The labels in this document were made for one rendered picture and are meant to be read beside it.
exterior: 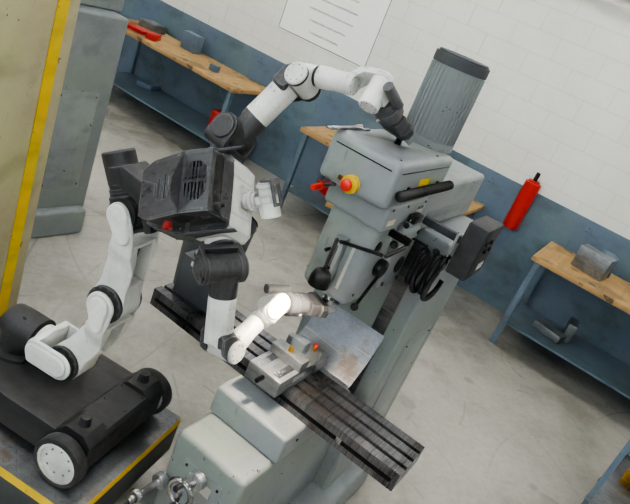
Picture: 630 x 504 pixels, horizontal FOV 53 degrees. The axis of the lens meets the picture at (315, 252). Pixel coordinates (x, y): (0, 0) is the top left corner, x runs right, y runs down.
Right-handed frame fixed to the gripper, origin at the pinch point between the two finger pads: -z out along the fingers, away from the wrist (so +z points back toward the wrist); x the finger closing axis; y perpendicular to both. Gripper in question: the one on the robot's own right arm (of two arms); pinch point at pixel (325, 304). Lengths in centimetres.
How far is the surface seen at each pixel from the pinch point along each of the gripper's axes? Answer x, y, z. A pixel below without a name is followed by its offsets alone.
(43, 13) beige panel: 152, -45, 81
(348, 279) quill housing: -10.4, -18.1, 5.2
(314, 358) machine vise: -2.3, 23.8, -4.2
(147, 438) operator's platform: 22, 84, 39
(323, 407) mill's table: -18.7, 33.8, -3.0
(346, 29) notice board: 419, -60, -267
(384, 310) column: 5.6, 6.1, -37.9
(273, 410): -10.8, 40.9, 12.5
